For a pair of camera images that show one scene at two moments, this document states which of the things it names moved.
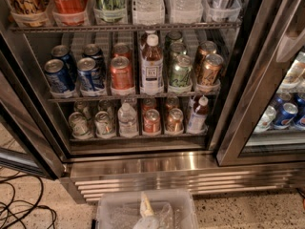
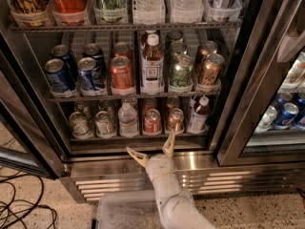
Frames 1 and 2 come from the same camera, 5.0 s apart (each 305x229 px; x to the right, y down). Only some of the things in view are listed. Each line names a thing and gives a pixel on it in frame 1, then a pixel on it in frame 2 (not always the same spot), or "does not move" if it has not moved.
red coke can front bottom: x=152 y=121 does not move
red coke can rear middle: x=121 y=50 does not move
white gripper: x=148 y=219 -> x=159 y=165
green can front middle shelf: x=182 y=72 does not move
